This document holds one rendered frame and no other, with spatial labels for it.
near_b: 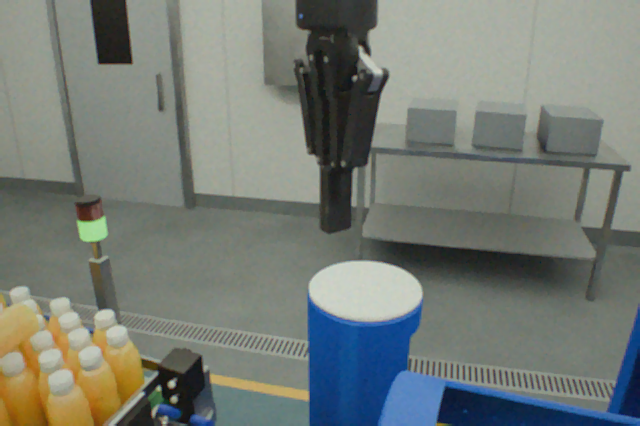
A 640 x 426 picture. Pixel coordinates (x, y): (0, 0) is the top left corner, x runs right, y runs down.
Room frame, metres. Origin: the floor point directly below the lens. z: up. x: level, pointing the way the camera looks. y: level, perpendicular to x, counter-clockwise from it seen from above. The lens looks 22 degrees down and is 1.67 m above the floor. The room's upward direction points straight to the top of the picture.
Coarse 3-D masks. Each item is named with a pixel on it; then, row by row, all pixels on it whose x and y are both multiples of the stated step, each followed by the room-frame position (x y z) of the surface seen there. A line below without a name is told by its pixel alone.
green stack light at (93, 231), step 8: (80, 224) 1.08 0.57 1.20; (88, 224) 1.07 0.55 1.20; (96, 224) 1.08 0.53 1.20; (104, 224) 1.11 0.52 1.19; (80, 232) 1.08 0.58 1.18; (88, 232) 1.07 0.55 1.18; (96, 232) 1.08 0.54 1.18; (104, 232) 1.10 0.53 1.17; (88, 240) 1.07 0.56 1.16; (96, 240) 1.08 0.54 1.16
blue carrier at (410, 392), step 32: (416, 384) 0.50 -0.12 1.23; (448, 384) 0.53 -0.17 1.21; (384, 416) 0.45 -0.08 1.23; (416, 416) 0.45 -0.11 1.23; (448, 416) 0.58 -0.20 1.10; (480, 416) 0.57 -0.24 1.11; (512, 416) 0.55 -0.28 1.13; (544, 416) 0.53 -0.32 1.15; (576, 416) 0.50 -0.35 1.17; (608, 416) 0.46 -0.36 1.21
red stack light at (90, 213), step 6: (96, 204) 1.09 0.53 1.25; (78, 210) 1.08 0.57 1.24; (84, 210) 1.07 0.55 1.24; (90, 210) 1.08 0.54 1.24; (96, 210) 1.09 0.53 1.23; (102, 210) 1.11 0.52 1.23; (78, 216) 1.08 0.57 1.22; (84, 216) 1.07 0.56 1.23; (90, 216) 1.08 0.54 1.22; (96, 216) 1.09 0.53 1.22; (102, 216) 1.10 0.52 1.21
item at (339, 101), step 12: (324, 60) 0.47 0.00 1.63; (336, 60) 0.46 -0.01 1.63; (336, 72) 0.46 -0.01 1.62; (336, 84) 0.46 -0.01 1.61; (336, 96) 0.46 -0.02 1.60; (348, 96) 0.47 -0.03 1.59; (336, 108) 0.46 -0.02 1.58; (348, 108) 0.47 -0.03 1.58; (336, 120) 0.46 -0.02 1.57; (336, 132) 0.46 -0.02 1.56; (336, 144) 0.46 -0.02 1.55; (336, 156) 0.46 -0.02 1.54; (324, 168) 0.47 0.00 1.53; (336, 168) 0.46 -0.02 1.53
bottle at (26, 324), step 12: (12, 312) 0.75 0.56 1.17; (24, 312) 0.76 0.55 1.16; (0, 324) 0.72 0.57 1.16; (12, 324) 0.73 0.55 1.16; (24, 324) 0.74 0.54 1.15; (36, 324) 0.77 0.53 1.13; (0, 336) 0.70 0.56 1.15; (12, 336) 0.72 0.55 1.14; (24, 336) 0.74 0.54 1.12; (0, 348) 0.69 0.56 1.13; (12, 348) 0.71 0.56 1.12
